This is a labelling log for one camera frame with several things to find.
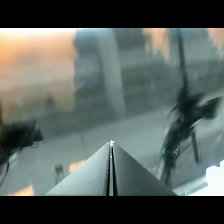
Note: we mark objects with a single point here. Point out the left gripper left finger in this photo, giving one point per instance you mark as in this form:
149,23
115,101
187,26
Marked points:
88,176

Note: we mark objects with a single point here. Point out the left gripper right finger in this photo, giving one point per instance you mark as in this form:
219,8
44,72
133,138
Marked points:
136,178

